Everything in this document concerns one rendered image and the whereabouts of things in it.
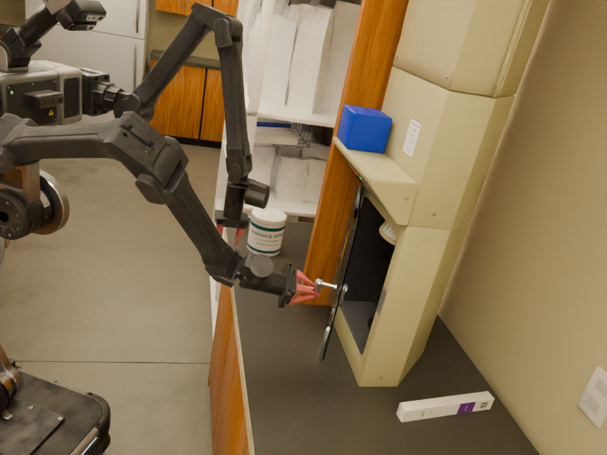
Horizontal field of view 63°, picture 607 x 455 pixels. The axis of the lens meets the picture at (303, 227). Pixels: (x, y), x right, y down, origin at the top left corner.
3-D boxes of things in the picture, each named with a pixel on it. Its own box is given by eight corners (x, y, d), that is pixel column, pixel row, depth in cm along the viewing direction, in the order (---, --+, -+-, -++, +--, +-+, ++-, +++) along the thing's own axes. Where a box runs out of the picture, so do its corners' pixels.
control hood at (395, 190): (363, 175, 138) (372, 141, 134) (407, 227, 110) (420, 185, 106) (324, 171, 135) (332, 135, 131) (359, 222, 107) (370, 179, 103)
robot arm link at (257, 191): (240, 157, 149) (229, 162, 141) (276, 167, 147) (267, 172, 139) (234, 194, 153) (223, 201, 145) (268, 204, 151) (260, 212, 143)
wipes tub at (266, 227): (277, 242, 196) (284, 208, 190) (282, 258, 185) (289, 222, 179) (245, 239, 193) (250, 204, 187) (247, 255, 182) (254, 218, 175)
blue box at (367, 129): (371, 142, 133) (379, 109, 129) (384, 153, 124) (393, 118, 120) (336, 137, 130) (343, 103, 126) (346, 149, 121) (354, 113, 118)
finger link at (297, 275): (323, 274, 127) (289, 266, 125) (324, 297, 122) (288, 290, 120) (314, 289, 132) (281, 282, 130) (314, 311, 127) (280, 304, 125)
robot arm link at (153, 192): (154, 134, 93) (126, 179, 88) (180, 137, 91) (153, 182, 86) (226, 251, 128) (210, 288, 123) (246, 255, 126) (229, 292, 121)
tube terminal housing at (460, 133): (400, 316, 164) (477, 81, 132) (443, 387, 135) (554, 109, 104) (329, 313, 157) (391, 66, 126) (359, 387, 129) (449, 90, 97)
